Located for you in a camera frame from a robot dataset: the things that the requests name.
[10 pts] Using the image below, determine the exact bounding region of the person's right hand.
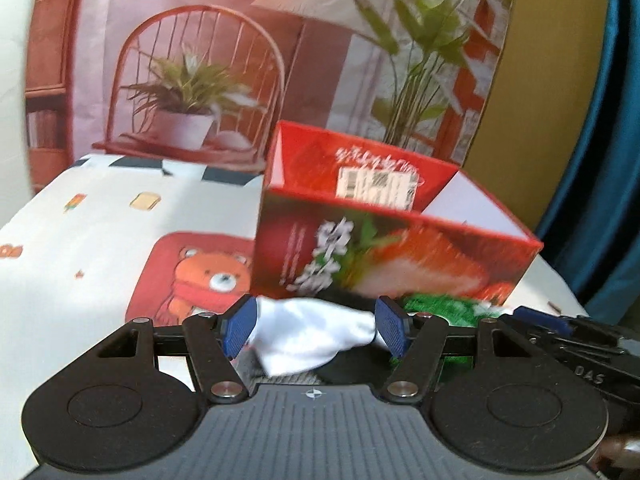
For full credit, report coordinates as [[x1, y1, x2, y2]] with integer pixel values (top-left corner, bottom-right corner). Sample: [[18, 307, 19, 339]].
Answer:
[[596, 434, 640, 477]]

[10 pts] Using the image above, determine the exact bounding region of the printed cartoon tablecloth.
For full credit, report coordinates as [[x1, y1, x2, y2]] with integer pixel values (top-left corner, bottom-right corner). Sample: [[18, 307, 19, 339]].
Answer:
[[0, 152, 592, 413]]

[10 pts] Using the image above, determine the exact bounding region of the red cardboard box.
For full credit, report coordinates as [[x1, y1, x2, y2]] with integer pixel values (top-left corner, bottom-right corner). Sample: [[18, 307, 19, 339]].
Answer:
[[252, 120, 545, 312]]

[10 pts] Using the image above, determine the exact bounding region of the printed room scene backdrop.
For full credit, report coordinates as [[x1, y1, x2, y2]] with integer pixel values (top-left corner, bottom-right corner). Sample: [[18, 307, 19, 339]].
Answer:
[[24, 0, 522, 197]]

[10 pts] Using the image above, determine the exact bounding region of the green soft cloth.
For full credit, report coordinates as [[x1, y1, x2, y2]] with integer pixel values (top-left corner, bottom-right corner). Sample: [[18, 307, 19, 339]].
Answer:
[[399, 294, 507, 362]]

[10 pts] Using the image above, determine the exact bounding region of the blue curtain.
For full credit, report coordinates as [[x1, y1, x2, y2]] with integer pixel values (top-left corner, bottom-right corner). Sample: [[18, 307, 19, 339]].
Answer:
[[529, 0, 640, 317]]

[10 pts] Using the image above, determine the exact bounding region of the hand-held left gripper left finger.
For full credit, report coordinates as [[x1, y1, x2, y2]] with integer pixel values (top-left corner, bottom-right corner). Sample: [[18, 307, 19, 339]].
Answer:
[[92, 295, 259, 405]]

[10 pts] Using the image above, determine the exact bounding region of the white cloth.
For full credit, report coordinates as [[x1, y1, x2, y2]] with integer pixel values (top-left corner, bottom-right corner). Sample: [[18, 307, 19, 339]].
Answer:
[[244, 296, 379, 377]]

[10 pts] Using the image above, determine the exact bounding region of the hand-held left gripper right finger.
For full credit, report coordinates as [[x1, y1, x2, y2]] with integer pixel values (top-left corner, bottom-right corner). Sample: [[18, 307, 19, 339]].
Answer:
[[374, 296, 543, 405]]

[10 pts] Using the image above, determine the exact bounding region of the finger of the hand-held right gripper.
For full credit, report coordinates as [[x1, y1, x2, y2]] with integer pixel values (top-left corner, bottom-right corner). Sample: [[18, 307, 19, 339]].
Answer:
[[512, 306, 640, 350], [500, 315, 640, 413]]

